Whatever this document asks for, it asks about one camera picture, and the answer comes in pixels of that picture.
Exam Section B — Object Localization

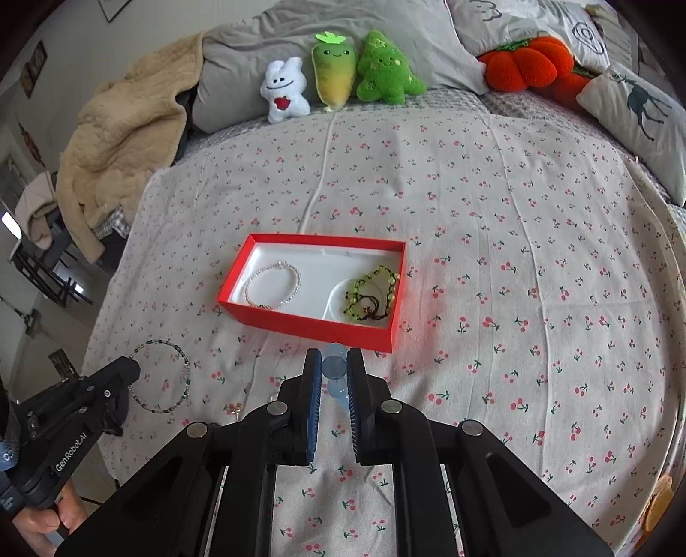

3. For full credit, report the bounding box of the stack of books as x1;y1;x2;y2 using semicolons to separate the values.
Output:
584;3;623;54

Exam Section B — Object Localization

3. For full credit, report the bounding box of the yellow green radish plush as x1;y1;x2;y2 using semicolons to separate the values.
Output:
312;31;359;113

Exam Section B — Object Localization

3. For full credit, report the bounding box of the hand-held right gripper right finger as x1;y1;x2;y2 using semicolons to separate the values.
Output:
346;347;614;557

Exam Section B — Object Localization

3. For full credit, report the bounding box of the yellow orange plush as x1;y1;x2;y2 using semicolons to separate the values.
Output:
639;474;674;532

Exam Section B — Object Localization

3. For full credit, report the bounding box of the red jewelry box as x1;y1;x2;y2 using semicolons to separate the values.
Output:
217;233;406;353

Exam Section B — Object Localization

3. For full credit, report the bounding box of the orange plush cushion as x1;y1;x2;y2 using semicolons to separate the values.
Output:
536;65;599;111

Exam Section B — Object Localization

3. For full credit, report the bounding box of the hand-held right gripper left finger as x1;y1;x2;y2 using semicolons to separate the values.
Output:
54;348;325;557

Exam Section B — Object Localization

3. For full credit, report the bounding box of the person's left hand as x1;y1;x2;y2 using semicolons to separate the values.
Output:
12;478;90;551

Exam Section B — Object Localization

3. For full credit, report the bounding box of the white cable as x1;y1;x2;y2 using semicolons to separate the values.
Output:
299;110;337;235

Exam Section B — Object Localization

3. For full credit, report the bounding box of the beige garment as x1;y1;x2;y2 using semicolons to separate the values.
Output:
15;172;61;250

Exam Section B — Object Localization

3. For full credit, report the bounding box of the black chair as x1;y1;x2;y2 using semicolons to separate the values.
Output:
9;204;82;309

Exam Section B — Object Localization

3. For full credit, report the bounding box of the white pearl bracelet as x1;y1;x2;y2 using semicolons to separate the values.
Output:
244;261;302;311

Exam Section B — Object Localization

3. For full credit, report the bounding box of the white line-print pillow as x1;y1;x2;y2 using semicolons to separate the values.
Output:
447;0;609;72

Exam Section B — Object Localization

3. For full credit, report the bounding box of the pale blue bead bracelet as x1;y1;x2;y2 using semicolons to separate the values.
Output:
322;343;350;412

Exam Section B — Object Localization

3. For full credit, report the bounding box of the orange pumpkin plush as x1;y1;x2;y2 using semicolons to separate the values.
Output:
477;36;578;91

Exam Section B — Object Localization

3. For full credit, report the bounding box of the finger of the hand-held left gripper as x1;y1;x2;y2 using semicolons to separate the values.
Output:
80;358;141;400
99;393;130;436

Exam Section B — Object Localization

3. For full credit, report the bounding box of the grey pillow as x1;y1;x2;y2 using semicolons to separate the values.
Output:
190;0;490;135

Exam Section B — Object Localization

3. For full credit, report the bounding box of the green bead bracelet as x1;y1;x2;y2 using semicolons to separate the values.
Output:
344;268;400;323

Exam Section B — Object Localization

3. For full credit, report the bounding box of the framed wall picture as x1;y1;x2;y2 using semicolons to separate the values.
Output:
99;0;133;23

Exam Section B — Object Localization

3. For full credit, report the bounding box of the deer print pillow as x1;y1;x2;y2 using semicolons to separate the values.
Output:
576;60;686;207

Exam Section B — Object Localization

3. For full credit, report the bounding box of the wall poster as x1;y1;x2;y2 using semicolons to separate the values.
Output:
20;40;47;98

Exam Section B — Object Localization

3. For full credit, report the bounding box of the beige quilted blanket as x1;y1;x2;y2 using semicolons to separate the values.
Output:
56;29;208;259

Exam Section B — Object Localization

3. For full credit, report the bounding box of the white plush toy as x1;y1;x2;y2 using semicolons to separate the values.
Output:
260;58;312;124

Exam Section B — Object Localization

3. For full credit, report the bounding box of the green tree plush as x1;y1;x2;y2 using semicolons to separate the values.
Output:
355;30;427;104

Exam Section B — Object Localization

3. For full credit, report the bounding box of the plaid cloth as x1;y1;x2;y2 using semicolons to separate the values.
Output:
93;206;132;240

